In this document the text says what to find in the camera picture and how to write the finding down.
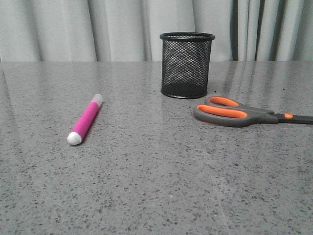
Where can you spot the pink marker pen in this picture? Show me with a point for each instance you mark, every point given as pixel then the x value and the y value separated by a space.
pixel 80 129

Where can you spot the grey orange scissors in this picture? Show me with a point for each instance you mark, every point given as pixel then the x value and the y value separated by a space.
pixel 227 112

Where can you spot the black mesh pen cup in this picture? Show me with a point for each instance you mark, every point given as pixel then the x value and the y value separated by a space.
pixel 185 64

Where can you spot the grey curtain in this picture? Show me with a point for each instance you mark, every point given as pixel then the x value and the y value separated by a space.
pixel 129 30

